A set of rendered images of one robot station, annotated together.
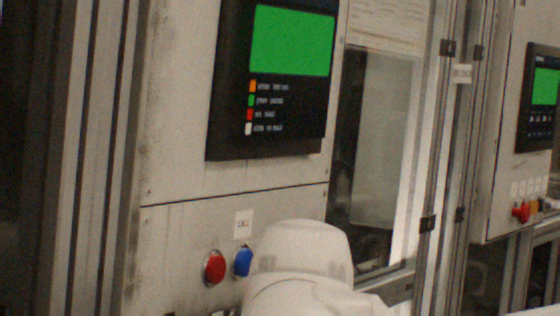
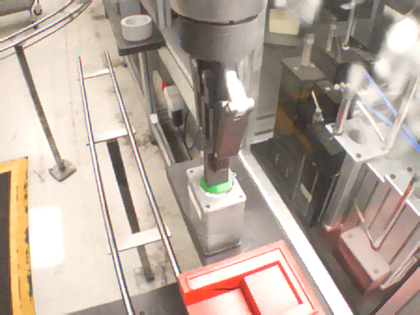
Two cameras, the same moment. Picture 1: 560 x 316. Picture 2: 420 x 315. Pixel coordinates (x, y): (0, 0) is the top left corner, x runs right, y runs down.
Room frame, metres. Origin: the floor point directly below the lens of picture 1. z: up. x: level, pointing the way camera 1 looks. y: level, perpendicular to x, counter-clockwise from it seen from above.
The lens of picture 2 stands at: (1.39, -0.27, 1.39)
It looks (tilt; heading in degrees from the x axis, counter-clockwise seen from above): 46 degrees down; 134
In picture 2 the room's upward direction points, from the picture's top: straight up
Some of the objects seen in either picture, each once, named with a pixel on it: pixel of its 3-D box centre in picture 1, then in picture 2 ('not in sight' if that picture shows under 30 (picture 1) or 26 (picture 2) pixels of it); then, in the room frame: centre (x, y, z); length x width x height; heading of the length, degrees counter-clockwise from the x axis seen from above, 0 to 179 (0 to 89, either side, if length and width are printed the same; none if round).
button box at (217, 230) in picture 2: not in sight; (220, 206); (1.17, -0.02, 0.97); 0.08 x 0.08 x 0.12; 65
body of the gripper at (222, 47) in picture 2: not in sight; (217, 52); (1.17, -0.03, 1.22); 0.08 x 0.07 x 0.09; 154
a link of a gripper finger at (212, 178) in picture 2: not in sight; (217, 164); (1.17, -0.03, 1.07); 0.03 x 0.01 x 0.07; 64
